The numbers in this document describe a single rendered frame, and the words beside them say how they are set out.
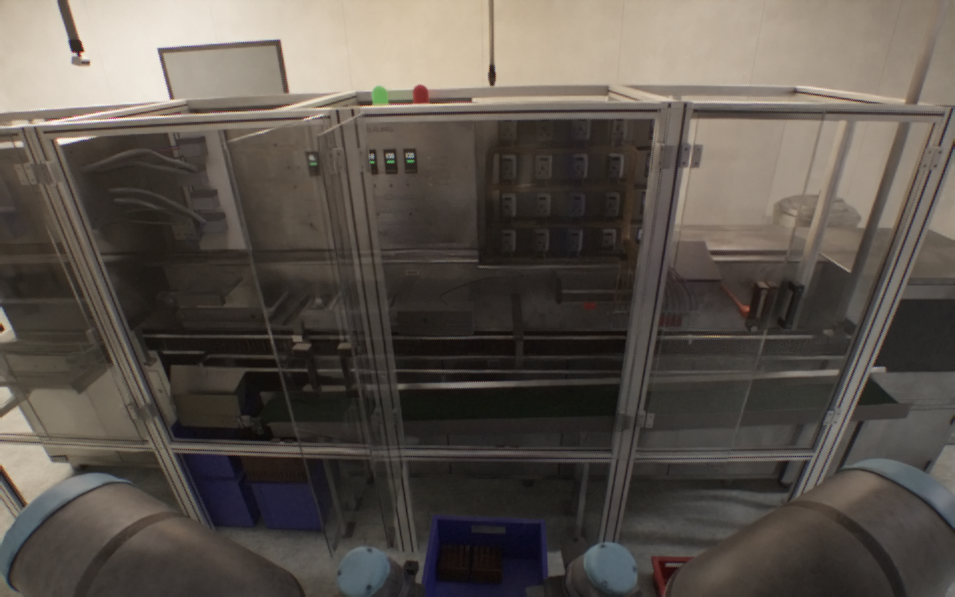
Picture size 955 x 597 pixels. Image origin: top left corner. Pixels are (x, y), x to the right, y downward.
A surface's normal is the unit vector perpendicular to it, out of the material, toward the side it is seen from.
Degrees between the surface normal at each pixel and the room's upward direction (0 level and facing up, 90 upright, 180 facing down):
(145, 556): 19
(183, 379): 57
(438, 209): 90
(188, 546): 33
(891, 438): 90
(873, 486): 13
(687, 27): 90
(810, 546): 23
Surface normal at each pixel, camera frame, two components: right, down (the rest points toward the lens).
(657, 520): -0.03, -0.89
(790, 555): -0.49, -0.74
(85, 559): -0.19, -0.62
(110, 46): -0.04, 0.46
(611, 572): 0.11, -0.70
